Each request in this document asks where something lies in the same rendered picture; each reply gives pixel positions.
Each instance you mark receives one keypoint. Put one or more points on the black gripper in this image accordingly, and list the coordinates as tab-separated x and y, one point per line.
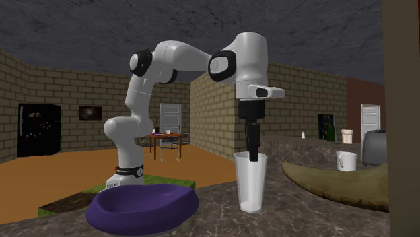
251	109

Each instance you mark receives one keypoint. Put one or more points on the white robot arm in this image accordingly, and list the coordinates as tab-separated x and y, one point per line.
141	95

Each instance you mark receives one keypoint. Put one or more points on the tall clear white glass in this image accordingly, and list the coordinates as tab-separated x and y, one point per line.
251	187

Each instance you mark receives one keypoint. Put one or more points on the green bottle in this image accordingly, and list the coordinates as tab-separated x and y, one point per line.
330	131

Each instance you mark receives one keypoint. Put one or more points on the white panelled door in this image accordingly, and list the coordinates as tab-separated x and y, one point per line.
370	121
170	116

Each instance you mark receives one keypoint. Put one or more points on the red wooden table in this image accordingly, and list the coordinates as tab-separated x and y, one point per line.
164	135

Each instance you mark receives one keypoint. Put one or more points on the cream white cup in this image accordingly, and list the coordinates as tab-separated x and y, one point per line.
347	136

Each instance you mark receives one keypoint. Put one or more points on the white mug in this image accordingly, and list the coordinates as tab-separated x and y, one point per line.
347	161

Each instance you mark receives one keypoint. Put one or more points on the olive brown curved mat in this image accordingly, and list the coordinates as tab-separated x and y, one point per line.
344	185

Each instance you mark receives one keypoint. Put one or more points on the purple bowl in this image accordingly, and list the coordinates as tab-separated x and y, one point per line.
164	205

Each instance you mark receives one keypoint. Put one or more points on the grey toaster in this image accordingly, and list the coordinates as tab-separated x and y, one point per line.
374	147

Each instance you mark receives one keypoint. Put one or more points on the black fridge with magnets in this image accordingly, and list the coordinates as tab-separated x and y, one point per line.
39	131

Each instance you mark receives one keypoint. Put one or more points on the dark wall picture with green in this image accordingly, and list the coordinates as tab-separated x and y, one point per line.
322	126

